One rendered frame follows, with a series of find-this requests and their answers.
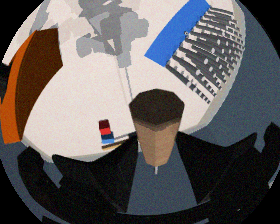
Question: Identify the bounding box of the blue block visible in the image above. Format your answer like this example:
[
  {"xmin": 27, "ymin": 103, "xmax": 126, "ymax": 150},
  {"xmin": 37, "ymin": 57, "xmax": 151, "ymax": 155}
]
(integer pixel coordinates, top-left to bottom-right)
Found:
[{"xmin": 101, "ymin": 131, "xmax": 115, "ymax": 144}]

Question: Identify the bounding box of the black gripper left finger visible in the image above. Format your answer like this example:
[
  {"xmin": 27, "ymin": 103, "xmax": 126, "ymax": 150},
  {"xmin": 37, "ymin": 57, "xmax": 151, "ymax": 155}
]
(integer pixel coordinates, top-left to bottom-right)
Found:
[{"xmin": 51, "ymin": 136, "xmax": 139, "ymax": 213}]

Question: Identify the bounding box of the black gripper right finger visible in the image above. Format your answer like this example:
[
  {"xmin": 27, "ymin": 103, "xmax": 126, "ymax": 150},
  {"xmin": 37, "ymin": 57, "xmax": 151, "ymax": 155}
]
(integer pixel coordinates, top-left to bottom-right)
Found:
[{"xmin": 176, "ymin": 131, "xmax": 257, "ymax": 204}]

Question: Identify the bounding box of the blue flat strip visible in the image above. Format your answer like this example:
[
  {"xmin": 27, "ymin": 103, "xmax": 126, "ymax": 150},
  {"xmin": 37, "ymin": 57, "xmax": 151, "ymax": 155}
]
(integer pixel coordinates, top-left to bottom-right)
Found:
[{"xmin": 144, "ymin": 0, "xmax": 211, "ymax": 67}]

